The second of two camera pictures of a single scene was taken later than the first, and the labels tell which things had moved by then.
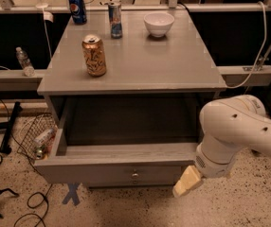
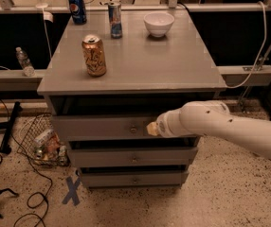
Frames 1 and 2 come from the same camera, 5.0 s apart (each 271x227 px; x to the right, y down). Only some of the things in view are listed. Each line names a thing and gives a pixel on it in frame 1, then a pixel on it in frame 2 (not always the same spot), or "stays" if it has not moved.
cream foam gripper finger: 189,179 -> 153,129
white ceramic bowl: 158,24 stays
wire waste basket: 37,136 stays
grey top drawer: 110,164 -> 108,129
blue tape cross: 71,195 stays
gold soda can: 95,55 stays
